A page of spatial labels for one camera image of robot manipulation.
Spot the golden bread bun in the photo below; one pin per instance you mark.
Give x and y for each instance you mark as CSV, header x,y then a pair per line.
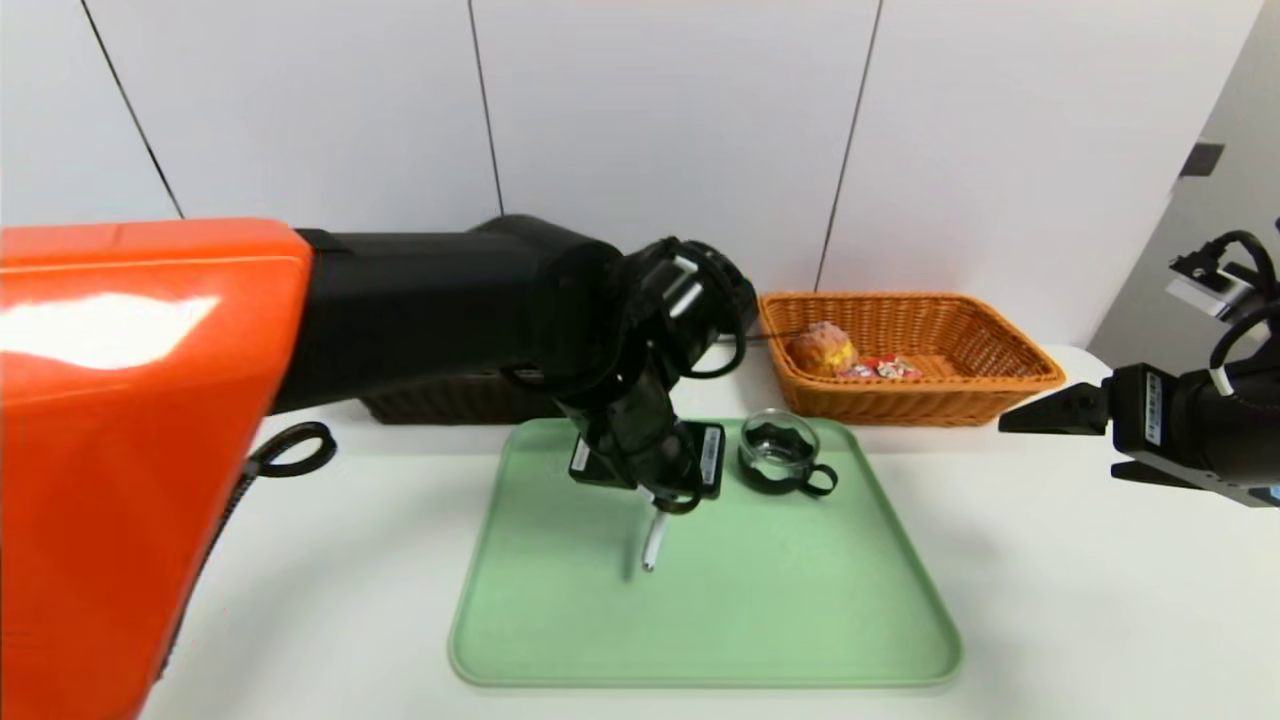
x,y
822,350

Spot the dark brown wicker basket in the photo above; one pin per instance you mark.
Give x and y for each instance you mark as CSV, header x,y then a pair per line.
x,y
450,408

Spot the orange wicker basket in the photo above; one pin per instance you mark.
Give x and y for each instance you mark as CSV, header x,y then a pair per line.
x,y
900,405

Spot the light green plastic tray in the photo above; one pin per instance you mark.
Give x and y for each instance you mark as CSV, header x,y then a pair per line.
x,y
800,620

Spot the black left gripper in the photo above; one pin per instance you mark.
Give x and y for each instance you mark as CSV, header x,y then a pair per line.
x,y
700,458

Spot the white pen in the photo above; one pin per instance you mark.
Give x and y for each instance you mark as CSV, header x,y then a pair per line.
x,y
652,545

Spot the dark wall plate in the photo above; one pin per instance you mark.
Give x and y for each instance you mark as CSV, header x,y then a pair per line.
x,y
1203,160

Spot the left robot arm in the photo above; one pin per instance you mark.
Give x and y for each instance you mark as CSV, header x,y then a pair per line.
x,y
420,310

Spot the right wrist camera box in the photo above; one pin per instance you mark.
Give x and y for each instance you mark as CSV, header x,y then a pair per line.
x,y
1205,290

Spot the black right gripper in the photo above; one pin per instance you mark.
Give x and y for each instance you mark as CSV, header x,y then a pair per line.
x,y
1143,410

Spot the red milk carton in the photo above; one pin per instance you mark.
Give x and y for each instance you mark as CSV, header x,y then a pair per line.
x,y
885,370

